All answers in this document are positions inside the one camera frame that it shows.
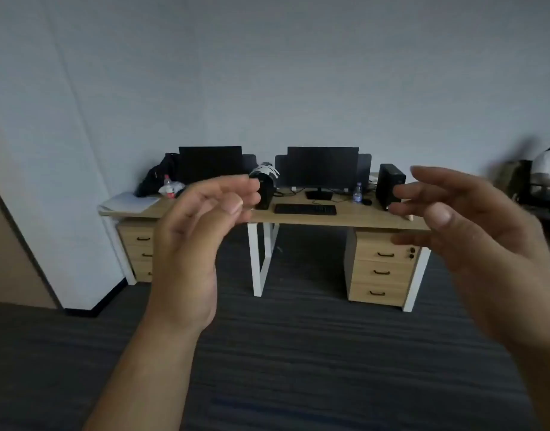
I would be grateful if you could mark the black keyboard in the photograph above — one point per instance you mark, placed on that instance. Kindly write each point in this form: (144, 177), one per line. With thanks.
(305, 209)

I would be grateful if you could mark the wooden desk with white legs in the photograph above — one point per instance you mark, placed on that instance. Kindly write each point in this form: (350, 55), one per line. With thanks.
(301, 219)

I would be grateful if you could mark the person's right middle finger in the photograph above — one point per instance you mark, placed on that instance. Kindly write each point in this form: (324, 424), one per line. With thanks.
(411, 190)

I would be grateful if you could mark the person's left thumb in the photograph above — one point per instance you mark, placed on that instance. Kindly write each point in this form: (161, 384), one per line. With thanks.
(216, 215)

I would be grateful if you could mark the brown wooden door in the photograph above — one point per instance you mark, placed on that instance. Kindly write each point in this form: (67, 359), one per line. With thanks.
(10, 264)

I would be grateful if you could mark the person's left forearm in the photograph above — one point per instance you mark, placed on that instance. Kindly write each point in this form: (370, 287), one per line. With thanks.
(144, 377)

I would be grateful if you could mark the black backpack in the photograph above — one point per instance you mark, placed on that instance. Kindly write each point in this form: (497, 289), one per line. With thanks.
(156, 179)

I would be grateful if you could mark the stack of white papers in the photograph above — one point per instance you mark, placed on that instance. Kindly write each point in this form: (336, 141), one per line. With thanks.
(129, 202)

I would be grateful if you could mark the dark office chair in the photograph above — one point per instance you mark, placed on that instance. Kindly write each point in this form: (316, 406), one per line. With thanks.
(519, 181)

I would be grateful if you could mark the person's left hand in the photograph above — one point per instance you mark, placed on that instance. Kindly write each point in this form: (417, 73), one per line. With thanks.
(185, 264)

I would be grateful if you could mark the person's right little finger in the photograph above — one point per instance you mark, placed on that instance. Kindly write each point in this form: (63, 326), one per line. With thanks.
(411, 240)

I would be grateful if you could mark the person's right hand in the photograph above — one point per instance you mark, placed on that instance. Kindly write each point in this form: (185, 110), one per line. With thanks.
(499, 260)

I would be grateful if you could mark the black and white bag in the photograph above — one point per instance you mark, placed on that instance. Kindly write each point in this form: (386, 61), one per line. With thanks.
(266, 171)

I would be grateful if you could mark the black computer monitor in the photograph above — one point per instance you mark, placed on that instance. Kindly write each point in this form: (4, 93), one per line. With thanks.
(210, 163)
(322, 166)

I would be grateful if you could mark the person's right forearm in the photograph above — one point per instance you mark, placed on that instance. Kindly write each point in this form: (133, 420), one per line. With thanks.
(544, 386)

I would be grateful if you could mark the blue label water bottle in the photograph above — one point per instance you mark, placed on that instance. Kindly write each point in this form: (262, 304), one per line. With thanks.
(357, 193)

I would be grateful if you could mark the wooden drawer cabinet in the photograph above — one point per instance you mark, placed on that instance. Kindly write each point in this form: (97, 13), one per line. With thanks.
(138, 251)
(382, 273)

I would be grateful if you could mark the red label water bottle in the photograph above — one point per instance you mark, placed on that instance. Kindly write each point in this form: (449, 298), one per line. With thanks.
(167, 187)

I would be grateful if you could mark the person's right thumb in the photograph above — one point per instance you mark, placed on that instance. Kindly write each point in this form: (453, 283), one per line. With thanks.
(458, 224)

